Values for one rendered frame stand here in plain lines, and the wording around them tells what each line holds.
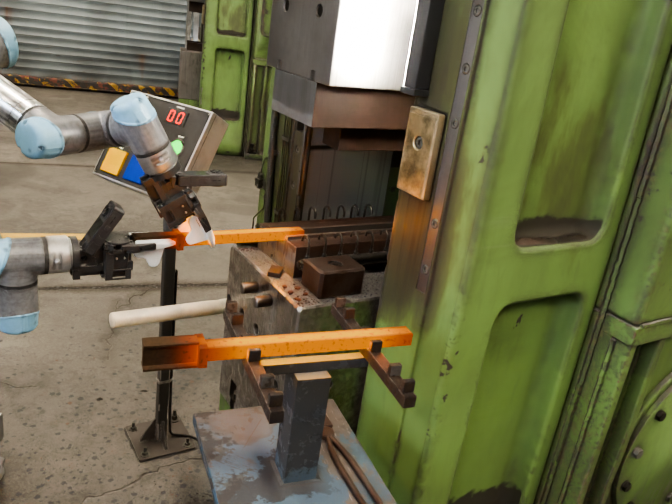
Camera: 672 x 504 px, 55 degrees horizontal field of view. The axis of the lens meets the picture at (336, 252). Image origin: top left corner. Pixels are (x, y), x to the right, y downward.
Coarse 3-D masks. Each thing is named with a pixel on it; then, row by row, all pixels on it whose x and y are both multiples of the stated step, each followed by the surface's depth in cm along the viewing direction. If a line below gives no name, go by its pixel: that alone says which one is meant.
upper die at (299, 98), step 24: (288, 72) 145; (288, 96) 146; (312, 96) 137; (336, 96) 139; (360, 96) 142; (384, 96) 145; (408, 96) 148; (312, 120) 138; (336, 120) 141; (360, 120) 144; (384, 120) 147
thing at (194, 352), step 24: (168, 336) 98; (192, 336) 99; (264, 336) 104; (288, 336) 105; (312, 336) 106; (336, 336) 107; (360, 336) 108; (384, 336) 110; (408, 336) 111; (144, 360) 96; (168, 360) 97; (192, 360) 99; (216, 360) 99
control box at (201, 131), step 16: (160, 112) 187; (176, 112) 184; (192, 112) 181; (208, 112) 179; (176, 128) 182; (192, 128) 180; (208, 128) 179; (224, 128) 184; (192, 144) 178; (208, 144) 180; (128, 160) 187; (192, 160) 177; (208, 160) 182; (112, 176) 188; (144, 192) 181
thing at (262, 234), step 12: (264, 228) 152; (276, 228) 153; (288, 228) 155; (300, 228) 156; (180, 240) 138; (216, 240) 144; (228, 240) 145; (240, 240) 147; (252, 240) 148; (264, 240) 150; (276, 240) 152
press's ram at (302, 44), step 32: (288, 0) 143; (320, 0) 131; (352, 0) 126; (384, 0) 130; (416, 0) 134; (288, 32) 144; (320, 32) 132; (352, 32) 129; (384, 32) 133; (288, 64) 145; (320, 64) 133; (352, 64) 132; (384, 64) 136
